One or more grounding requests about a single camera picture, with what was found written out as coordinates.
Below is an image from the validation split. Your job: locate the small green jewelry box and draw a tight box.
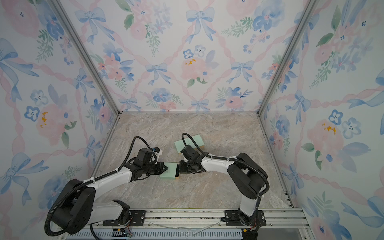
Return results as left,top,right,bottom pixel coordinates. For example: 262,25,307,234
160,163,178,180

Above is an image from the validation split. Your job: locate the kraft drawer tray black lining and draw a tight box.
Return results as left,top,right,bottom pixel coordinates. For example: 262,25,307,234
175,166,180,179

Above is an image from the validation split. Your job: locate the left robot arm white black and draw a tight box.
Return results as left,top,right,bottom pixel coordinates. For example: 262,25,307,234
44,148,167,237

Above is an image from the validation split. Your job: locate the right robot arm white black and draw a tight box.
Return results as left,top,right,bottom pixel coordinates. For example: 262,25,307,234
180,145,270,231

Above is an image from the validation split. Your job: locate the green jewelry box left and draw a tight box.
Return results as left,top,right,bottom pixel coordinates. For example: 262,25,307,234
175,140,193,155

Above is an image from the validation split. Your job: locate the green jewelry box right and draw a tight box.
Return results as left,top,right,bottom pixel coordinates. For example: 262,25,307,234
191,135,205,150

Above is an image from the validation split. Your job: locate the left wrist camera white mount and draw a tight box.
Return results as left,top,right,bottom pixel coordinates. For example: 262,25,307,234
153,147,163,158

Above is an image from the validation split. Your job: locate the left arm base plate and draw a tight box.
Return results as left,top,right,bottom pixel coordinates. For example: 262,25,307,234
103,210,146,227

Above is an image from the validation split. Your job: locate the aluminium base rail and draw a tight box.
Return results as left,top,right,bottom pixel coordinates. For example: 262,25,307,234
58,208,315,240

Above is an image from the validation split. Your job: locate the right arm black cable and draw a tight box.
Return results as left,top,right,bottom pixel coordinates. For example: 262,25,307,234
181,132,268,199

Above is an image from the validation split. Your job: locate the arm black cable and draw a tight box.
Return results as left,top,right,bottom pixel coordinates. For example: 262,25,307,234
44,135,157,240
181,132,268,199

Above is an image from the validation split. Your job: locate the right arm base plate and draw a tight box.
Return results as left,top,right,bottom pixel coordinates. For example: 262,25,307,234
221,210,267,227

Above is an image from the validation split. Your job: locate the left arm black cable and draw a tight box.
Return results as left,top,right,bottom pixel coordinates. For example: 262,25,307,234
44,135,157,240

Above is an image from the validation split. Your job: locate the aluminium frame post left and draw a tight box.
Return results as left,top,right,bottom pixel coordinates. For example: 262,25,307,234
48,0,120,116

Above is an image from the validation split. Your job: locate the aluminium frame post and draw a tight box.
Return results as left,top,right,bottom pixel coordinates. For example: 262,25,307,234
48,0,120,116
257,0,318,118

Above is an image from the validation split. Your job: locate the aluminium frame post right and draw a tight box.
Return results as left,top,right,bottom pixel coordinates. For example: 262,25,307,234
257,0,318,118

